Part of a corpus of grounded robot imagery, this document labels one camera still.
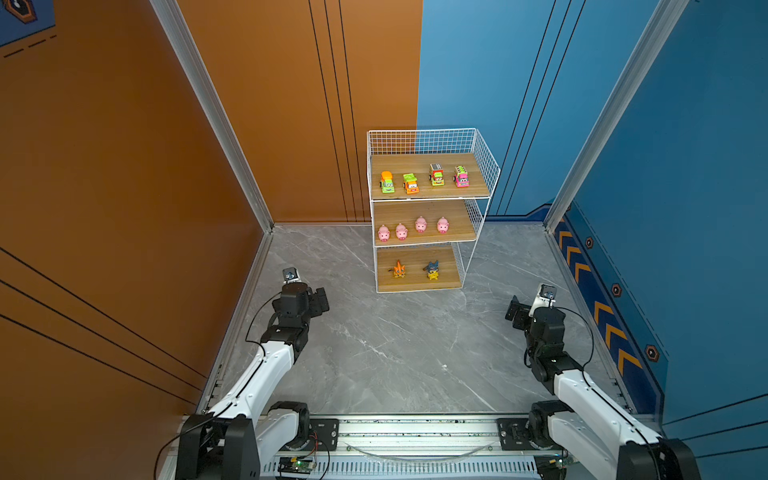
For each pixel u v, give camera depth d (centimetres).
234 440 41
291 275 74
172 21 70
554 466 70
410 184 69
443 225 83
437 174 71
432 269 99
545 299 72
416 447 73
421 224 84
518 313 77
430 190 72
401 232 82
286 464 72
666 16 70
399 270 99
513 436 72
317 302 77
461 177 71
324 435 73
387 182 69
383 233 82
